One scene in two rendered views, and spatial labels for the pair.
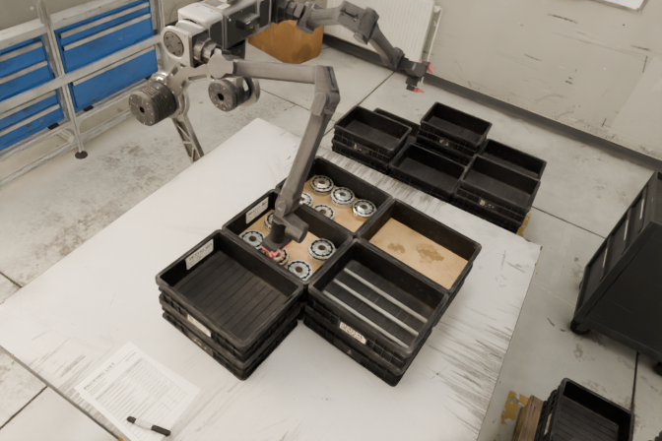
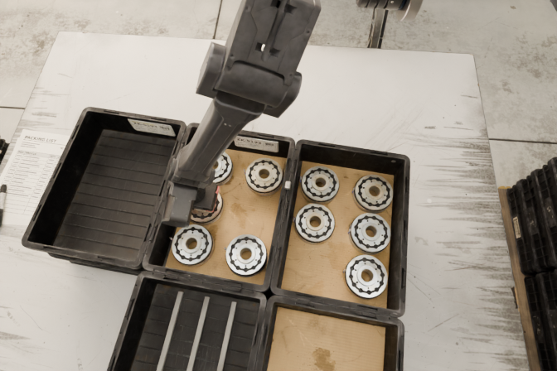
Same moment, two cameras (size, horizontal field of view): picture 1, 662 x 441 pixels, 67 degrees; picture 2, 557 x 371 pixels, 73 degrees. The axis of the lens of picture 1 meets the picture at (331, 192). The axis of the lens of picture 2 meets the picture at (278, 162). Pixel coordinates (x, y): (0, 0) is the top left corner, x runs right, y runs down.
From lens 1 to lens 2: 1.39 m
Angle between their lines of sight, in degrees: 45
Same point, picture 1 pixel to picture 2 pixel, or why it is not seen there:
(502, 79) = not seen: outside the picture
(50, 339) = (63, 84)
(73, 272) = (135, 52)
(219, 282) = (143, 168)
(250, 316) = (110, 226)
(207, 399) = not seen: hidden behind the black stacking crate
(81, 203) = not seen: hidden behind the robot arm
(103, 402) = (16, 158)
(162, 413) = (17, 209)
